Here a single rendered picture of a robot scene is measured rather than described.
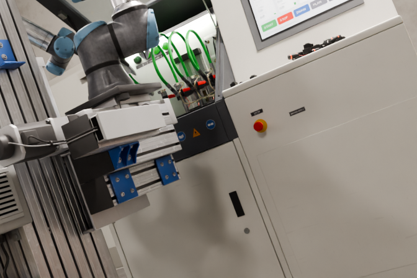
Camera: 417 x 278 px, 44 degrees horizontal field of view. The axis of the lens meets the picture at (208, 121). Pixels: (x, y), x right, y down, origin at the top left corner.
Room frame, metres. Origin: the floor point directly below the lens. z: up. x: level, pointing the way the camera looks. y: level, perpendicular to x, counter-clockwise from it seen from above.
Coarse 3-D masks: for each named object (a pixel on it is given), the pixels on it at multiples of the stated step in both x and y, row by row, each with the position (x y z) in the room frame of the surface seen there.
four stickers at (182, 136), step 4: (208, 120) 2.01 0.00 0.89; (212, 120) 2.01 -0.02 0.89; (208, 124) 2.01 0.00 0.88; (212, 124) 2.01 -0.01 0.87; (192, 128) 2.04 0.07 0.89; (196, 128) 2.04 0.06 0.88; (208, 128) 2.02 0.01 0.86; (212, 128) 2.01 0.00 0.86; (180, 132) 2.06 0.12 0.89; (192, 132) 2.04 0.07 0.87; (196, 132) 2.04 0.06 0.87; (180, 136) 2.06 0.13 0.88; (184, 136) 2.06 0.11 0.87; (192, 136) 2.04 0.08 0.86; (196, 136) 2.04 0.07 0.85; (180, 140) 2.07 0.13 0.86
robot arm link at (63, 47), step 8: (24, 24) 1.86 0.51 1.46; (32, 24) 1.88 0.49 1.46; (32, 32) 1.87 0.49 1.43; (40, 32) 1.88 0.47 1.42; (48, 32) 1.90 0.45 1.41; (32, 40) 1.88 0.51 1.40; (40, 40) 1.88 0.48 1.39; (48, 40) 1.89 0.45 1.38; (56, 40) 1.88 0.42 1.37; (64, 40) 1.89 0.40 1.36; (40, 48) 1.91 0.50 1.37; (48, 48) 1.90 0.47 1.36; (56, 48) 1.88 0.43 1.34; (64, 48) 1.89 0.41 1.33; (72, 48) 1.91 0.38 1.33; (56, 56) 1.93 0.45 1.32; (64, 56) 1.91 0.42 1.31
